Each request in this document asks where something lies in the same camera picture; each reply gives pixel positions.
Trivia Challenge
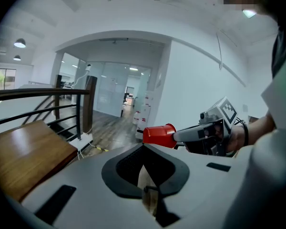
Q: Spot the black metal stair railing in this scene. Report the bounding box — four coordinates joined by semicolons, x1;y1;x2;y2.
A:
0;74;98;142

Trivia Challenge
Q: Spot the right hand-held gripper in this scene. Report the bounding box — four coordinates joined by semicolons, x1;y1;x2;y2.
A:
173;96;239;157

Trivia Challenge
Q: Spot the white wall conduit pipe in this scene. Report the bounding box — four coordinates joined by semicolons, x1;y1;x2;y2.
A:
171;38;248;88

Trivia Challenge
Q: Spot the red cup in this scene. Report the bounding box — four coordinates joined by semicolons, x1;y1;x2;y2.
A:
142;123;178;149

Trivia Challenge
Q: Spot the person's dark t-shirt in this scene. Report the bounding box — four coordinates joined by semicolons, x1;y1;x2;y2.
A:
270;18;286;80

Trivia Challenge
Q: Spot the long ceiling light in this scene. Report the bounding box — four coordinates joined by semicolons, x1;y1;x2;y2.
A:
242;9;257;19

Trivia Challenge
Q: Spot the white floor cable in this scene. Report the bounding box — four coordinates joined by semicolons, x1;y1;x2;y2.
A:
71;126;97;161

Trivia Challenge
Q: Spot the window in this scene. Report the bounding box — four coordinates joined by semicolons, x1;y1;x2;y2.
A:
0;68;17;92

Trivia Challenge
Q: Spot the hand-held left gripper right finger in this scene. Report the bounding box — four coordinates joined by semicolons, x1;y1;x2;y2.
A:
143;143;250;229

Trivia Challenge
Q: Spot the glass partition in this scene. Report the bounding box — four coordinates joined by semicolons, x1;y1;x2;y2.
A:
95;61;151;118

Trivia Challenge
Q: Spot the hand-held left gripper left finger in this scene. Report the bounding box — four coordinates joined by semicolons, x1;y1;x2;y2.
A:
21;143;163;229

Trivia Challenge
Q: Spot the person's right forearm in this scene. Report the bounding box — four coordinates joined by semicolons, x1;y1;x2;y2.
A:
245;111;278;147

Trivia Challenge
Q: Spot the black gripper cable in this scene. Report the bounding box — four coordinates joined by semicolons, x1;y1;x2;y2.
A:
235;117;250;147

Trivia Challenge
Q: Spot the person's right hand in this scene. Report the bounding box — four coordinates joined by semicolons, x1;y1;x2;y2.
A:
213;124;246;154

